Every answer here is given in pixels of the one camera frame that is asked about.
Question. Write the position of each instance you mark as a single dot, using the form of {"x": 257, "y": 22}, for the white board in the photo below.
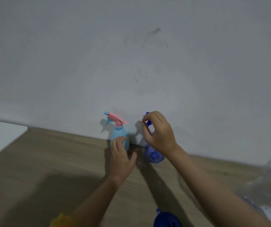
{"x": 0, "y": 137}

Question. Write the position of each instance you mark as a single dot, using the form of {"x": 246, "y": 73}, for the clear plastic water jug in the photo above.
{"x": 267, "y": 189}

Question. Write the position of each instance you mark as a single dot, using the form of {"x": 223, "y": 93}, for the yellow sleeve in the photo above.
{"x": 61, "y": 221}

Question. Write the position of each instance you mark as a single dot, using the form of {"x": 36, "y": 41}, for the person's right forearm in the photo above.
{"x": 211, "y": 189}

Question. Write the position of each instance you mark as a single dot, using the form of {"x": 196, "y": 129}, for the person's left thumb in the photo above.
{"x": 132, "y": 158}

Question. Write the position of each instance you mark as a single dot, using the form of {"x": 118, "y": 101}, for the light blue pink spray bottle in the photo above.
{"x": 119, "y": 133}

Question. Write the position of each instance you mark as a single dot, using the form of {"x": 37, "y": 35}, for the person's left forearm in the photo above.
{"x": 95, "y": 203}

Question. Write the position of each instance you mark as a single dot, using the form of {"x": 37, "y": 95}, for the person's left hand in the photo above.
{"x": 120, "y": 163}

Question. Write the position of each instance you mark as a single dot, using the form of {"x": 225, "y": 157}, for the person's right thumb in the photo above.
{"x": 145, "y": 134}

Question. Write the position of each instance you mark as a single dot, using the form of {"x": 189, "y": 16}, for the blue plastic funnel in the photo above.
{"x": 165, "y": 219}

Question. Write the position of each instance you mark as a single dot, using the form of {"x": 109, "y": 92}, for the transparent blue spray bottle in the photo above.
{"x": 154, "y": 157}

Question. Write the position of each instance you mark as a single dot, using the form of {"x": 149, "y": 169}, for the person's right hand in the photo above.
{"x": 161, "y": 137}

